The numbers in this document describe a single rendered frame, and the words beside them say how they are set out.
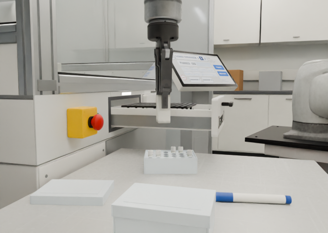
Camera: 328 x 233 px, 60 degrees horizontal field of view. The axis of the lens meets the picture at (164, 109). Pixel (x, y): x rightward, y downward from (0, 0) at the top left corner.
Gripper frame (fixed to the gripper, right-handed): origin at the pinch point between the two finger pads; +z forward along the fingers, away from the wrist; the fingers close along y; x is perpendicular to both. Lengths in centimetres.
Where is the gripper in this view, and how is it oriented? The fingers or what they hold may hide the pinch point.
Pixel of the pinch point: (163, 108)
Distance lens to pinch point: 69.8
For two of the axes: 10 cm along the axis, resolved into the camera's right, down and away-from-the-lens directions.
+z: 0.0, 10.0, 0.8
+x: -9.9, 0.1, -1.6
